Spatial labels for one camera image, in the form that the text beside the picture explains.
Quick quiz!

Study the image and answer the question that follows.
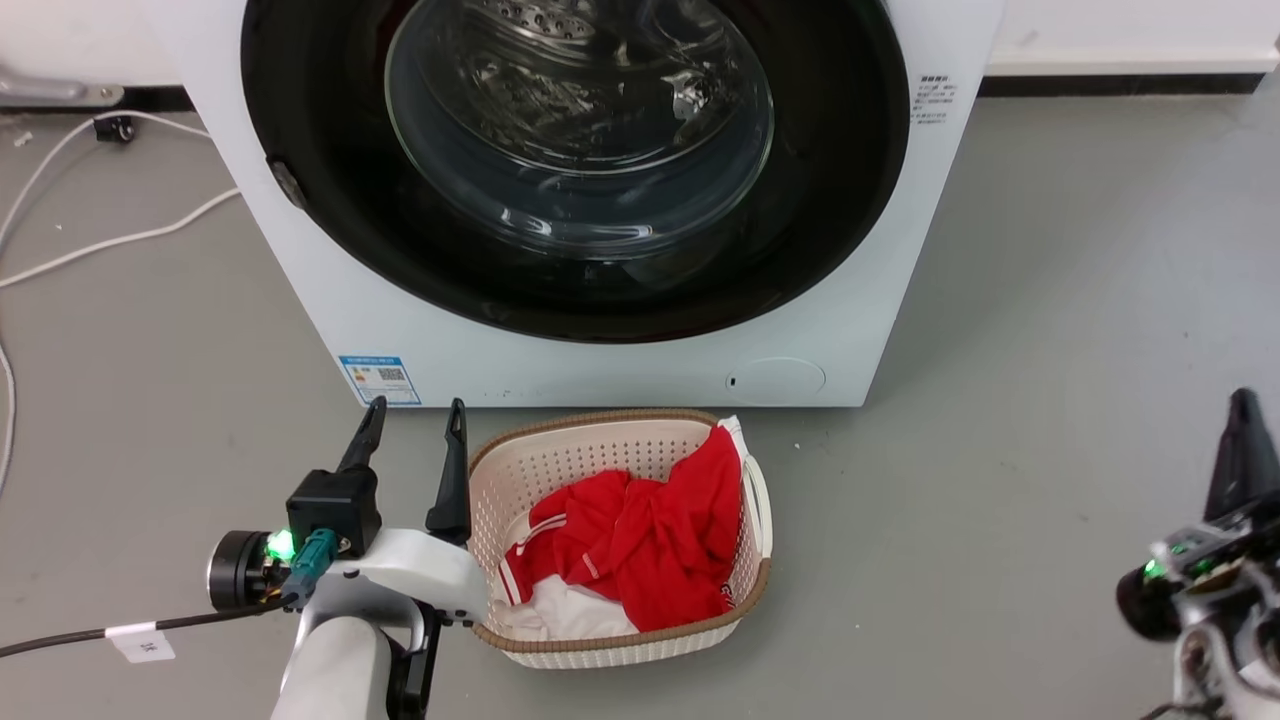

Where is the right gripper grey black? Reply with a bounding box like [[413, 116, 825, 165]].
[[1148, 387, 1280, 643]]

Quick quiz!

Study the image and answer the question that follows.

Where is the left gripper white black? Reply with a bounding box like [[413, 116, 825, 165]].
[[287, 396, 490, 627]]

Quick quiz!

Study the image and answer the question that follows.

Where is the white front-load washing machine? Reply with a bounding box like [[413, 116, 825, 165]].
[[140, 0, 1006, 409]]

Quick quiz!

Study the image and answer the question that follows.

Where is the black round glass washer door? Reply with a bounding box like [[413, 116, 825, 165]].
[[240, 0, 911, 345]]

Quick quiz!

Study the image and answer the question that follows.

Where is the blue energy label sticker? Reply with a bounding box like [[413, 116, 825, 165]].
[[338, 354, 423, 407]]

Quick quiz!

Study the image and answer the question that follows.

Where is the cream perforated laundry basket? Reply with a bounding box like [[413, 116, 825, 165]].
[[467, 408, 774, 670]]

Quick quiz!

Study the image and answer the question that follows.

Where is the red garment with white stripes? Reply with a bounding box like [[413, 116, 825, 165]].
[[500, 425, 747, 633]]

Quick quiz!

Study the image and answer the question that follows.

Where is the round white filter cover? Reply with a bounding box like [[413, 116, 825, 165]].
[[724, 357, 828, 406]]

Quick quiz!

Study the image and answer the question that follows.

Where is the black baseboard strip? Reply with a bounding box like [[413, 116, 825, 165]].
[[978, 72, 1268, 99]]

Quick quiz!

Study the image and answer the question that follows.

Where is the small printed text sticker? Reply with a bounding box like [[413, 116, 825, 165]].
[[910, 72, 960, 127]]

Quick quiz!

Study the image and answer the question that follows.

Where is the grey door handle latch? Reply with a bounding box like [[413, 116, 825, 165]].
[[267, 157, 309, 212]]

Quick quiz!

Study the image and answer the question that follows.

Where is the white paper cable tag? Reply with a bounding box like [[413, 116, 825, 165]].
[[106, 621, 177, 665]]

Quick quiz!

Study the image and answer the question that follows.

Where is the white floor cable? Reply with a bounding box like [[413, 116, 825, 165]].
[[0, 186, 243, 291], [0, 109, 214, 251], [0, 342, 18, 496]]

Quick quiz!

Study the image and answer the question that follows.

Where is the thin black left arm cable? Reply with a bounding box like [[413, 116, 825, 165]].
[[0, 592, 303, 661]]

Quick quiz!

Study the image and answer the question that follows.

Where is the grey metal bracket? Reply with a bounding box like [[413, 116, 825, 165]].
[[0, 64, 127, 110]]

